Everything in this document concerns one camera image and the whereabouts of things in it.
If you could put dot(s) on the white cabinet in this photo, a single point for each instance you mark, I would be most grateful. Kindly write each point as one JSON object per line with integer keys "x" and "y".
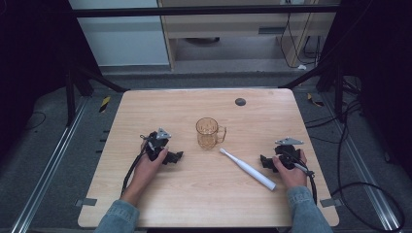
{"x": 123, "y": 42}

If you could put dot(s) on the white plug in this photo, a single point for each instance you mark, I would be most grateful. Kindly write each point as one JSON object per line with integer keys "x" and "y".
{"x": 302, "y": 67}

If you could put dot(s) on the light wooden desk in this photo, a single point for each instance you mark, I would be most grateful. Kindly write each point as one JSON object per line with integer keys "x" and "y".
{"x": 226, "y": 24}

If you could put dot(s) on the white electric toothbrush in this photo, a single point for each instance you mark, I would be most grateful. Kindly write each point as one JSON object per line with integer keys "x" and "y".
{"x": 251, "y": 171}

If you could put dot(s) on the black horizontal frame bar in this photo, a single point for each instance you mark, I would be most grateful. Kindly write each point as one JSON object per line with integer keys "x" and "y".
{"x": 194, "y": 11}

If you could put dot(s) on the person's left hand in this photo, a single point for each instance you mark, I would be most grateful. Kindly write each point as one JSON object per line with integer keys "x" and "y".
{"x": 146, "y": 170}

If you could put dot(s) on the amber transparent cup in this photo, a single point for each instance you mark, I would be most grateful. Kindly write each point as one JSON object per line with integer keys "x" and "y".
{"x": 207, "y": 132}

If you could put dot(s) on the grey tape piece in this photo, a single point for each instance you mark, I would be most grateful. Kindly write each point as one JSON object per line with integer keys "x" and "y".
{"x": 86, "y": 202}
{"x": 330, "y": 202}

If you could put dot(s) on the grey table grommet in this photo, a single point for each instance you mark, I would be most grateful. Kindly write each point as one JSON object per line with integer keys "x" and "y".
{"x": 240, "y": 102}

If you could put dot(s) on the black metal stand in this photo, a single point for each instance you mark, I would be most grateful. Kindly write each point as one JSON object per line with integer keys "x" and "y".
{"x": 70, "y": 97}
{"x": 338, "y": 93}

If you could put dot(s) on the black curtain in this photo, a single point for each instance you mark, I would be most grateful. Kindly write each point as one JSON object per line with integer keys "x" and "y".
{"x": 32, "y": 64}
{"x": 379, "y": 74}

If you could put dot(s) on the yellow black tape strip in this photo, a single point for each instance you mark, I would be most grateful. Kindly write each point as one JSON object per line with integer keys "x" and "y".
{"x": 104, "y": 104}
{"x": 315, "y": 101}

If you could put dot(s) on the person's right hand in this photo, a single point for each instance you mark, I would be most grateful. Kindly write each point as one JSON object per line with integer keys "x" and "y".
{"x": 293, "y": 176}

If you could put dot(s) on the aluminium floor rail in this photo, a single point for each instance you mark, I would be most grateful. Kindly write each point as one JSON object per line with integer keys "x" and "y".
{"x": 48, "y": 171}
{"x": 366, "y": 176}

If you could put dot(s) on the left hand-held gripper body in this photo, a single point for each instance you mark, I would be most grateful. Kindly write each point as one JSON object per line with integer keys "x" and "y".
{"x": 154, "y": 145}

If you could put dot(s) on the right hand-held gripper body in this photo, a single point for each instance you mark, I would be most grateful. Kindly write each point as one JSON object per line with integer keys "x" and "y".
{"x": 286, "y": 155}

